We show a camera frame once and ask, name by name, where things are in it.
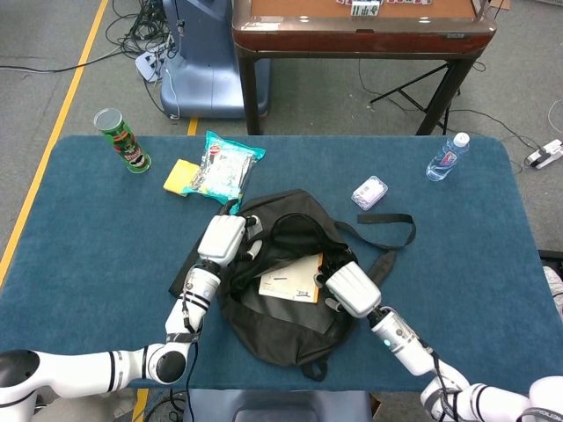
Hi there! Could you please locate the blue felt table cover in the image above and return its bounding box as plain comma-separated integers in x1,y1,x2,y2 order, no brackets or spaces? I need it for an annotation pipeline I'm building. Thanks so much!
0,135,563,395

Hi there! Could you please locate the white power strip with black plug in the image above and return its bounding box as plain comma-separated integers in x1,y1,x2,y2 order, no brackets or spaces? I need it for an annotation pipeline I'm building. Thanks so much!
527,139,563,171

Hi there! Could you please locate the black floor cable bundle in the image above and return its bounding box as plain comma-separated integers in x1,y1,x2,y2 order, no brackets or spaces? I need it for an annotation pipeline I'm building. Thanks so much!
109,0,177,58

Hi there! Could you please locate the white power strip with plugs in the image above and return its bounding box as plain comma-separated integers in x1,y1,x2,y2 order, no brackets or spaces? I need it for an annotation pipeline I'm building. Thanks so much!
134,47,171,83

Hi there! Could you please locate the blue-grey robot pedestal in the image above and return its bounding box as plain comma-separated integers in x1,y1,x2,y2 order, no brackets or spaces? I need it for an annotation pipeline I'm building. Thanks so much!
159,0,272,120

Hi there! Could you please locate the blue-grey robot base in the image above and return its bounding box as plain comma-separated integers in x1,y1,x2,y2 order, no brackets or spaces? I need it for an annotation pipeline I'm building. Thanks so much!
182,389,373,422

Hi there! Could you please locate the yellow sponge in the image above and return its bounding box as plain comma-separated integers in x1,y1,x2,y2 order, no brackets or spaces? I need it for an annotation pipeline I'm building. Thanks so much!
163,158,201,198

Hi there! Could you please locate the green Pringles can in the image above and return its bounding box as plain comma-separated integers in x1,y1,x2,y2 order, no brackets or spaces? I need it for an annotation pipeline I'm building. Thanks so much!
93,107,152,174

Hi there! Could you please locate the black fabric backpack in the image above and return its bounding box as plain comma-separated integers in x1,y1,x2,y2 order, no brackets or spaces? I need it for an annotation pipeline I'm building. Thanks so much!
169,188,417,382

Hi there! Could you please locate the teal snack packet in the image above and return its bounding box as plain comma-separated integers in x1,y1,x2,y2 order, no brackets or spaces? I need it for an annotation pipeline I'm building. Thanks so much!
182,130,267,215

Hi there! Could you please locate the clear box of purple clips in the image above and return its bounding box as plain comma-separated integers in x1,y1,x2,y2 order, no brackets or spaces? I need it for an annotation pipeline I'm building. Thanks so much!
351,175,389,211

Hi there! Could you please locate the brown mahjong table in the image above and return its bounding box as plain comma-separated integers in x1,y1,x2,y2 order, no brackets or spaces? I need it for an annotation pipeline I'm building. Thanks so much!
231,0,498,136

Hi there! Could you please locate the clear plastic water bottle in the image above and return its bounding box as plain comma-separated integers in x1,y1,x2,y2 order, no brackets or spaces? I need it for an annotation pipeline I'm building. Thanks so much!
425,132,471,183

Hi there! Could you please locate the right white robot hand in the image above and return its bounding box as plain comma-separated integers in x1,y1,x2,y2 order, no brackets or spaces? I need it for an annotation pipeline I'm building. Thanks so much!
312,250,383,319

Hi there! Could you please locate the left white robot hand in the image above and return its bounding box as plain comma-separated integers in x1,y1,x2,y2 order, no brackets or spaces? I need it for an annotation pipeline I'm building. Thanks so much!
197,214,265,269

